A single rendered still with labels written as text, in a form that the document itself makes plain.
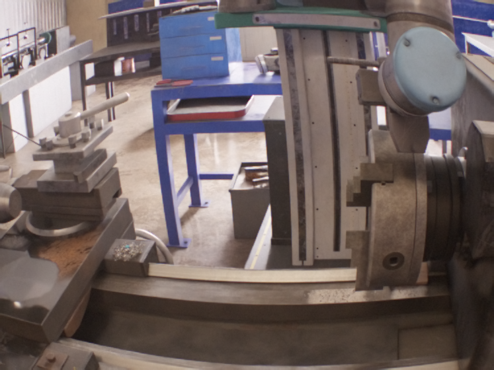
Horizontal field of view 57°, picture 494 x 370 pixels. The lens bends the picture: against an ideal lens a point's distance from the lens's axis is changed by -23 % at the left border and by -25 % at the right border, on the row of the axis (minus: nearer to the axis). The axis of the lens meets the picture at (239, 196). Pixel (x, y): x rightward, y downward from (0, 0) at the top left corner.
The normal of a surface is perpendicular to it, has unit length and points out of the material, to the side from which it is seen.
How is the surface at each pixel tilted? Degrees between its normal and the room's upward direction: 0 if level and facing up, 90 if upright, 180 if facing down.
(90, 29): 90
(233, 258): 0
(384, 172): 41
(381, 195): 55
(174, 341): 20
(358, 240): 71
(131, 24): 90
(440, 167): 15
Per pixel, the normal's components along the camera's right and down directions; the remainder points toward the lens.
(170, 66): -0.18, 0.43
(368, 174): -0.18, -0.40
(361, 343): 0.01, -0.78
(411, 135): -0.11, 0.07
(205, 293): -0.08, -0.90
